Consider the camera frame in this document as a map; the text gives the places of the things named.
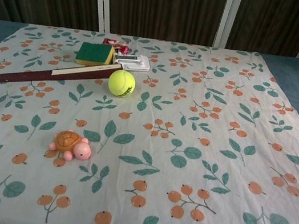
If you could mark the dark red folded fan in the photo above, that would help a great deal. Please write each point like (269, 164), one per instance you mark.
(28, 76)

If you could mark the floral white tablecloth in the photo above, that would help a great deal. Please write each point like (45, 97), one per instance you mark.
(188, 153)

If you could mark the red snack packet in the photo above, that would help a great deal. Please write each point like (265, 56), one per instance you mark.
(111, 42)

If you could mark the small orange pink toy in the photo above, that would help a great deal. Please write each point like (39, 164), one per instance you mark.
(67, 141)

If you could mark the green yellow sponge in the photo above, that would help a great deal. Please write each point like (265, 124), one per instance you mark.
(93, 51)

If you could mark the yellow tennis ball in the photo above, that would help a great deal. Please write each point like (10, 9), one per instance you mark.
(121, 82)

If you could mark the small white packet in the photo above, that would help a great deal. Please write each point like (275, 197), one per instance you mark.
(137, 63)

